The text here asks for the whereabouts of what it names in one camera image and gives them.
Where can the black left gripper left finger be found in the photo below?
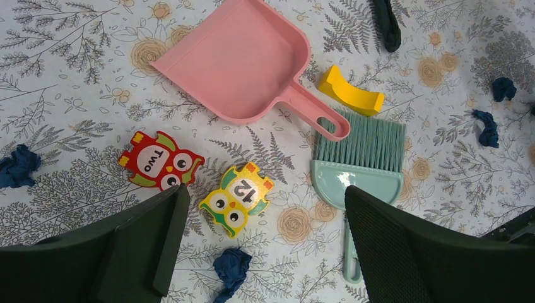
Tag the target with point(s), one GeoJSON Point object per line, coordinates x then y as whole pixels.
{"type": "Point", "coordinates": [126, 257]}

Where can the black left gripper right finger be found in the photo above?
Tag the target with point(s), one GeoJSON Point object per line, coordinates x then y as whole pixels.
{"type": "Point", "coordinates": [405, 258]}

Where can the teal hand brush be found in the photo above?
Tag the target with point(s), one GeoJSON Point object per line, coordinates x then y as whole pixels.
{"type": "Point", "coordinates": [370, 157]}

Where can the blue paper scrap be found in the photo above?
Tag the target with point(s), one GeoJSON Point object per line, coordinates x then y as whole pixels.
{"type": "Point", "coordinates": [489, 135]}
{"type": "Point", "coordinates": [231, 267]}
{"type": "Point", "coordinates": [503, 88]}
{"type": "Point", "coordinates": [17, 169]}

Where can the pink plastic dustpan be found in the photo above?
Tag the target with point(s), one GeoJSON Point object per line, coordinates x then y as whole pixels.
{"type": "Point", "coordinates": [243, 59]}

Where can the blue paper scrap bottom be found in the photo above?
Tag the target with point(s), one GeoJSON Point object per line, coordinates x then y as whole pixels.
{"type": "Point", "coordinates": [231, 267]}

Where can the red owl puzzle piece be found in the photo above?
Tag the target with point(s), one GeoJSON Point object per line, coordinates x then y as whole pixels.
{"type": "Point", "coordinates": [159, 162]}

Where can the yellow owl puzzle piece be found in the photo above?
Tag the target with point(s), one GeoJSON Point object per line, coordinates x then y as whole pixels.
{"type": "Point", "coordinates": [241, 195]}

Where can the floral tablecloth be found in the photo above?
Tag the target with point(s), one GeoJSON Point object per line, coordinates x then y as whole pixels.
{"type": "Point", "coordinates": [76, 84]}

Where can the yellow curved wooden block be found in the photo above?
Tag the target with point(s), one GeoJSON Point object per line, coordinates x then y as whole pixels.
{"type": "Point", "coordinates": [334, 85]}

